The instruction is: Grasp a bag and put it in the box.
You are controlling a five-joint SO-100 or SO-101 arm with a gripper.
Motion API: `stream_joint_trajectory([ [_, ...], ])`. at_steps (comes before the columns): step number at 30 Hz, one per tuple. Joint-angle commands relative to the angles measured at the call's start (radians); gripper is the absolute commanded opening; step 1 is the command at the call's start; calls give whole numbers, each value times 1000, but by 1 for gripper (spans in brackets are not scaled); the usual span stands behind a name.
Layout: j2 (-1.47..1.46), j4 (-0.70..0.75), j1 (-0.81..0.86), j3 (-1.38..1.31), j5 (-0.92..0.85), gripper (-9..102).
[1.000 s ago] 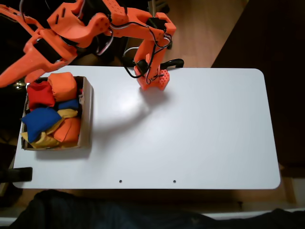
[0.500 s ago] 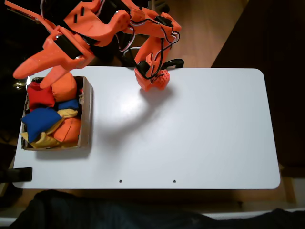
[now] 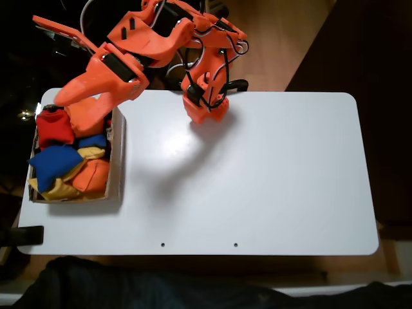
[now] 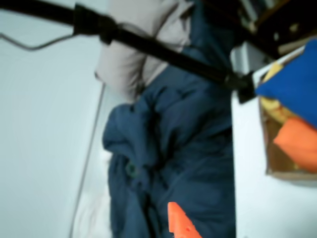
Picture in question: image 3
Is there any tall orange bean bag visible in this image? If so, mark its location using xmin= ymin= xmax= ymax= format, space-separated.
xmin=65 ymin=95 xmax=113 ymax=138

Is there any blue bean bag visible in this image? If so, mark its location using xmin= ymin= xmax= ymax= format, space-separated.
xmin=77 ymin=133 xmax=109 ymax=150
xmin=27 ymin=145 xmax=85 ymax=194

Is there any yellow bean bag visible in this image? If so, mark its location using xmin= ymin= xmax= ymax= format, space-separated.
xmin=75 ymin=147 xmax=107 ymax=160
xmin=27 ymin=176 xmax=107 ymax=202

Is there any cardboard box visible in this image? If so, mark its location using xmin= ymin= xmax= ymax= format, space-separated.
xmin=28 ymin=103 xmax=127 ymax=204

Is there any flat orange bean bag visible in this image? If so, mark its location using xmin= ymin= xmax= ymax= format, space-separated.
xmin=69 ymin=157 xmax=110 ymax=194

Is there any small shiny metal object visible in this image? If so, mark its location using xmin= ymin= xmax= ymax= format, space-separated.
xmin=17 ymin=108 xmax=37 ymax=122

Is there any metal chair base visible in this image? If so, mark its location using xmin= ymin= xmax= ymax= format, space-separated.
xmin=199 ymin=0 xmax=231 ymax=19

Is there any black table clamp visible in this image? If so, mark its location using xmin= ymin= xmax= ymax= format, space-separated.
xmin=0 ymin=225 xmax=44 ymax=247

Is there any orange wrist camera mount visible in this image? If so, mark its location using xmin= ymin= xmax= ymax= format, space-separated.
xmin=32 ymin=15 xmax=99 ymax=54

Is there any black camera cable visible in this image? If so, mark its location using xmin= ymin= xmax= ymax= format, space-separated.
xmin=185 ymin=19 xmax=248 ymax=112

